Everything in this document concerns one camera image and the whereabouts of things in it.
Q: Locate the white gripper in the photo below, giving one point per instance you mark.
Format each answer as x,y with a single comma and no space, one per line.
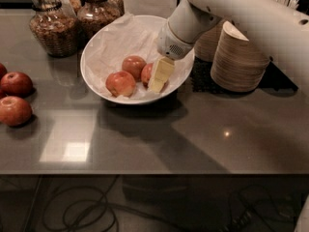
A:
169,44

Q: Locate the red apple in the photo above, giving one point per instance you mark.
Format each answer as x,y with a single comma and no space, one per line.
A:
14,111
120,83
146,74
134,64
3,70
17,84

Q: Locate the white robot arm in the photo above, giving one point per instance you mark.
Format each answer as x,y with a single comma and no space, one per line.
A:
281,33

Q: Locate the white bowl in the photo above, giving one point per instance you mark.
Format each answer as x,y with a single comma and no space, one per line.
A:
93,81

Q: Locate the paper bowl stack back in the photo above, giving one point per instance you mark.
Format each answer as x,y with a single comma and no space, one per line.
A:
207,44

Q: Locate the paper bowl stack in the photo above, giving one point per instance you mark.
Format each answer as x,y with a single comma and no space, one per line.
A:
207,44
238,65

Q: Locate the paper bowl stack front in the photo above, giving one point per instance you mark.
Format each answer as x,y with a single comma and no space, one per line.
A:
238,65

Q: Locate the white paper liner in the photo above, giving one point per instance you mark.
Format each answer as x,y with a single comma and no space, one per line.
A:
128,42

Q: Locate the glass granola jar right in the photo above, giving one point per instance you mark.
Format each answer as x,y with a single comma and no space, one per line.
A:
96,14

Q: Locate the glass granola jar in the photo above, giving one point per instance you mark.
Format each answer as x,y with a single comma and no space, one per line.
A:
54,28
96,14

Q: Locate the black mat under stacks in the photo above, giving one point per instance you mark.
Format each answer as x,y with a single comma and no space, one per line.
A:
273,80

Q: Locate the glass granola jar left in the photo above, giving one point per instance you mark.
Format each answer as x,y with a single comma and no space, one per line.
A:
54,28

